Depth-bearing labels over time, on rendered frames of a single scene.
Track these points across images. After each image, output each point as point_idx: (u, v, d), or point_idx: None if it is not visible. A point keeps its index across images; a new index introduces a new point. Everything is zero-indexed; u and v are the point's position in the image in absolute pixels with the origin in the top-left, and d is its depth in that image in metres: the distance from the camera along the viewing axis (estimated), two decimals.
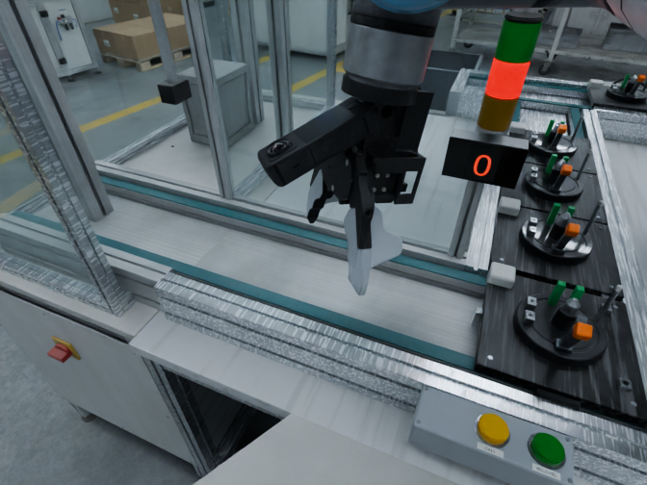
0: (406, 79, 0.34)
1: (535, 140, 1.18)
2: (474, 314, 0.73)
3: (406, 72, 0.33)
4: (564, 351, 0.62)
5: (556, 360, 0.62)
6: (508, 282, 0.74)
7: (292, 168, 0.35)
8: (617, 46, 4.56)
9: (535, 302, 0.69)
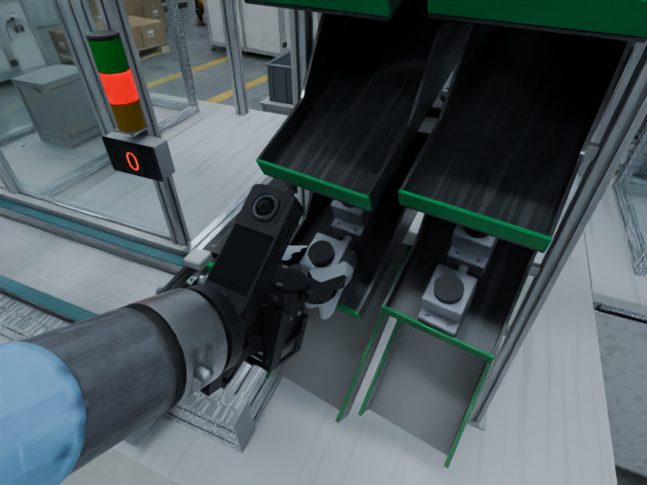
0: None
1: None
2: None
3: None
4: None
5: None
6: (195, 265, 0.84)
7: (250, 205, 0.35)
8: None
9: (196, 281, 0.79)
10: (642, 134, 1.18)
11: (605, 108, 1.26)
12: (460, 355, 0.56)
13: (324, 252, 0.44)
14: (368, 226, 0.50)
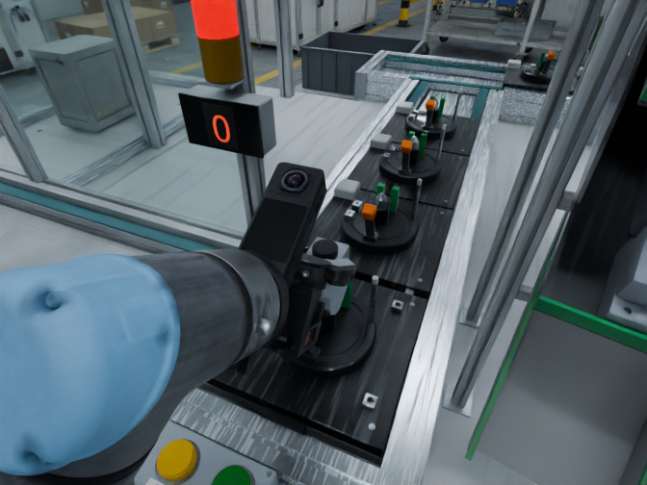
0: None
1: (412, 120, 1.06)
2: None
3: None
4: (308, 359, 0.49)
5: (300, 370, 0.50)
6: None
7: (273, 184, 0.35)
8: (590, 38, 4.43)
9: None
10: None
11: None
12: None
13: (329, 247, 0.45)
14: None
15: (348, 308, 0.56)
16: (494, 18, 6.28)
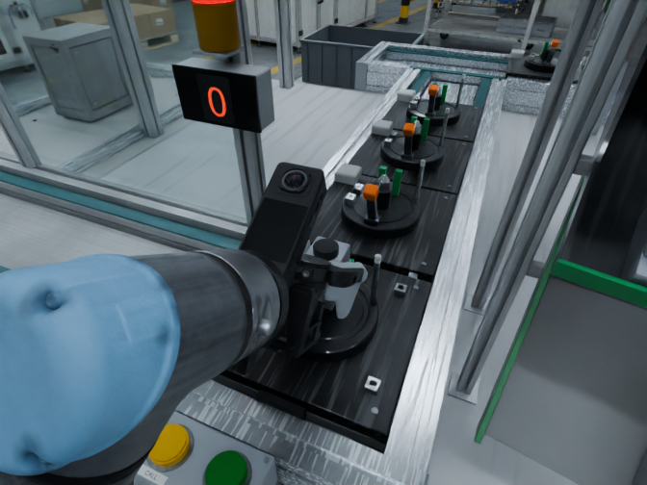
0: None
1: (414, 107, 1.04)
2: None
3: None
4: (307, 341, 0.47)
5: None
6: None
7: (273, 184, 0.35)
8: (591, 35, 4.41)
9: None
10: None
11: None
12: None
13: (330, 246, 0.45)
14: None
15: None
16: (494, 15, 6.26)
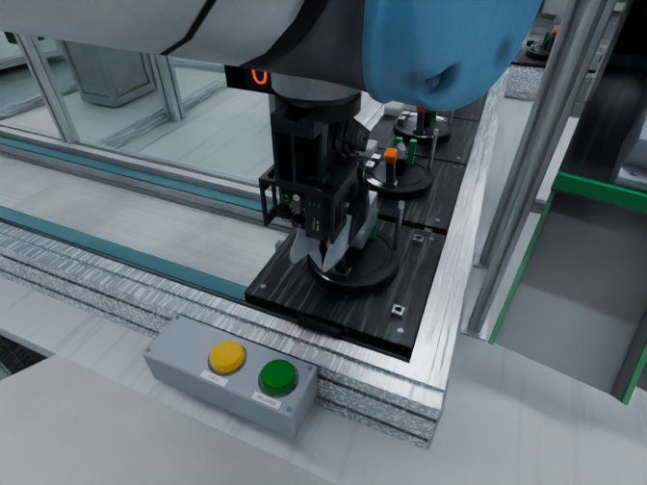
0: None
1: None
2: (277, 247, 0.66)
3: None
4: (340, 276, 0.54)
5: (333, 287, 0.55)
6: None
7: None
8: None
9: None
10: None
11: None
12: None
13: None
14: None
15: (373, 239, 0.61)
16: None
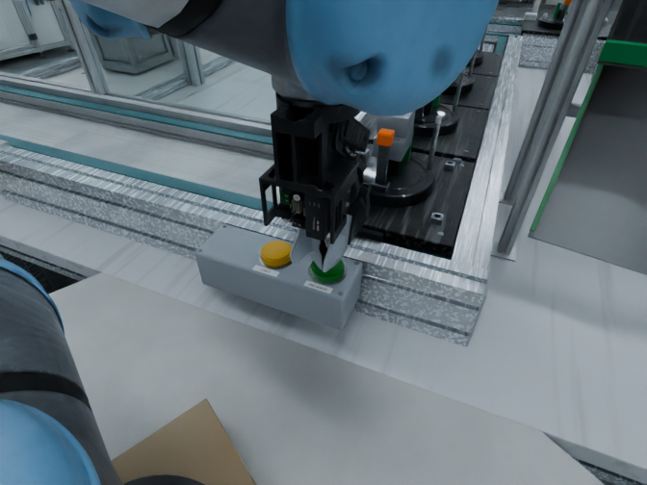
0: None
1: None
2: None
3: None
4: (379, 189, 0.56)
5: (373, 200, 0.57)
6: None
7: None
8: None
9: (368, 154, 0.64)
10: None
11: None
12: None
13: None
14: None
15: (406, 162, 0.63)
16: (498, 7, 6.36)
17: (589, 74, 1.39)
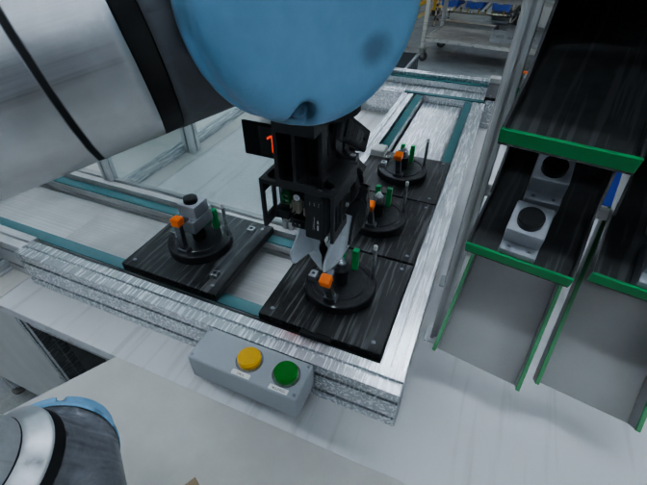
0: None
1: (384, 166, 1.11)
2: None
3: None
4: (182, 252, 0.83)
5: (179, 259, 0.84)
6: None
7: None
8: None
9: None
10: None
11: None
12: (634, 326, 0.57)
13: (192, 197, 0.81)
14: (538, 249, 0.50)
15: (216, 228, 0.90)
16: (489, 24, 6.52)
17: None
